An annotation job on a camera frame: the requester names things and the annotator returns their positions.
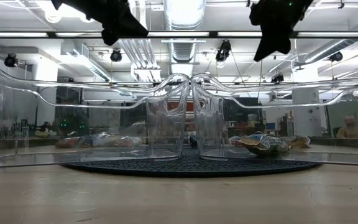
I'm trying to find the clear plastic bin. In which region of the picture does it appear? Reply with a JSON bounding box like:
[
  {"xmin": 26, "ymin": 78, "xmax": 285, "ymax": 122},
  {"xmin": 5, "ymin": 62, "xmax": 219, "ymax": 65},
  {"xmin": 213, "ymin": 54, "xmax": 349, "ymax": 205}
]
[
  {"xmin": 0, "ymin": 52, "xmax": 190, "ymax": 170},
  {"xmin": 191, "ymin": 72, "xmax": 358, "ymax": 167}
]

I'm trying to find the blue red-ended granola bar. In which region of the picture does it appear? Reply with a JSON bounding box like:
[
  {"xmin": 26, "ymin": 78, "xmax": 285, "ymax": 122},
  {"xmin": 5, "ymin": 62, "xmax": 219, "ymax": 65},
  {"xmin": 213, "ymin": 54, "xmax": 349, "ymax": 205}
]
[
  {"xmin": 54, "ymin": 136, "xmax": 83, "ymax": 149},
  {"xmin": 79, "ymin": 132, "xmax": 129, "ymax": 149}
]

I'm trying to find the round dark mat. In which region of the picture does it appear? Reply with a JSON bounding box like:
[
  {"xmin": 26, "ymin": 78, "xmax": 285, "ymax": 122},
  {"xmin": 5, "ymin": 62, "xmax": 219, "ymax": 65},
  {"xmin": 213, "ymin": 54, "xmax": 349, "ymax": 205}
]
[{"xmin": 61, "ymin": 148, "xmax": 323, "ymax": 179}]

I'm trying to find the white building column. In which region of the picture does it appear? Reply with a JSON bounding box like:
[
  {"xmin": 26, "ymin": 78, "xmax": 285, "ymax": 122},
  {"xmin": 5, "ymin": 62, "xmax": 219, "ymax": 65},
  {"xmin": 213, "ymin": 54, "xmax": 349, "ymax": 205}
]
[
  {"xmin": 31, "ymin": 60, "xmax": 58, "ymax": 125},
  {"xmin": 292, "ymin": 67, "xmax": 322, "ymax": 138}
]

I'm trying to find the person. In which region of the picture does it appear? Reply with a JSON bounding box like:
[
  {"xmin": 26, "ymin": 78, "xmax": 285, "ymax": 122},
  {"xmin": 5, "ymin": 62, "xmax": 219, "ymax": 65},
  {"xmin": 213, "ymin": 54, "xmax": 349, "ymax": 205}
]
[{"xmin": 336, "ymin": 114, "xmax": 358, "ymax": 139}]

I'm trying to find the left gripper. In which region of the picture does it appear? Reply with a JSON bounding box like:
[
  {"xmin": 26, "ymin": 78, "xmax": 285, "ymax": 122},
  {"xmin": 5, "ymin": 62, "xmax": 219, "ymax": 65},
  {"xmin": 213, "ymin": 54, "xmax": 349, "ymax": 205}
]
[{"xmin": 50, "ymin": 0, "xmax": 149, "ymax": 47}]

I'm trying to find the black beam with light strips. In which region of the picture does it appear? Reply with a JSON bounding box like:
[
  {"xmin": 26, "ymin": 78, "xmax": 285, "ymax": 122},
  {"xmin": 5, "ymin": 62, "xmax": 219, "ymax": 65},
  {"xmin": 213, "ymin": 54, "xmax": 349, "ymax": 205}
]
[{"xmin": 0, "ymin": 30, "xmax": 358, "ymax": 40}]

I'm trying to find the silver ventilation duct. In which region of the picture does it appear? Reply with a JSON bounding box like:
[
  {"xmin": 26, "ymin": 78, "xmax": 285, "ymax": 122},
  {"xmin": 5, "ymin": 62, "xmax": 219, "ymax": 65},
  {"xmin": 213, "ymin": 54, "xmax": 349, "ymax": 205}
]
[{"xmin": 163, "ymin": 0, "xmax": 207, "ymax": 63}]

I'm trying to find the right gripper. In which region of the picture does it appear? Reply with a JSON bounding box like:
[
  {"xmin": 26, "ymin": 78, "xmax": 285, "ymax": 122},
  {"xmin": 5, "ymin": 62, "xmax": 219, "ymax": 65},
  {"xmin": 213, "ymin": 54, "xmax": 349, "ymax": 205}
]
[{"xmin": 249, "ymin": 0, "xmax": 315, "ymax": 62}]

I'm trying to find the blue orange granola bar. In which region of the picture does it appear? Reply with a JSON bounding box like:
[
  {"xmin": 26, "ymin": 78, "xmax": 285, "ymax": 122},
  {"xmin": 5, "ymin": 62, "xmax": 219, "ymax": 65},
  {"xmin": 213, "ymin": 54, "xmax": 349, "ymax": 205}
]
[{"xmin": 235, "ymin": 133, "xmax": 291, "ymax": 156}]

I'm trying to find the black cabinet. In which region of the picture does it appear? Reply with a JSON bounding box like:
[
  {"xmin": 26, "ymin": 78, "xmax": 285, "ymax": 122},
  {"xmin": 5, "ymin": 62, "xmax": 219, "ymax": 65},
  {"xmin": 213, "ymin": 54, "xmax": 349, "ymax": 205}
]
[{"xmin": 223, "ymin": 96, "xmax": 263, "ymax": 138}]

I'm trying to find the red cabinet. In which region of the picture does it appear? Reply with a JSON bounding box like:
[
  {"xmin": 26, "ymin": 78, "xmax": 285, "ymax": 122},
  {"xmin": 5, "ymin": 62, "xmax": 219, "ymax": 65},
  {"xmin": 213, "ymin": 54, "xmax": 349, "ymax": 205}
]
[{"xmin": 166, "ymin": 100, "xmax": 206, "ymax": 131}]

